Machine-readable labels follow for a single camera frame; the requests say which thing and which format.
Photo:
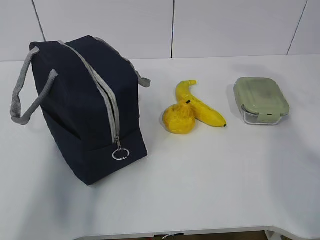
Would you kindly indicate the green lidded glass container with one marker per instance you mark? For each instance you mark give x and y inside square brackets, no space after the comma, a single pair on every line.
[260,101]

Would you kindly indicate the navy blue lunch bag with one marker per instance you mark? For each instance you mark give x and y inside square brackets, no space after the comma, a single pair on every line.
[89,97]

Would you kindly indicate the yellow banana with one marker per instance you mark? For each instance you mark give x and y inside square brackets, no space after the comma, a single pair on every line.
[202,112]

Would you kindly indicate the yellow pear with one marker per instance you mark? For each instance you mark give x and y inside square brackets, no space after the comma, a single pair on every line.
[179,118]

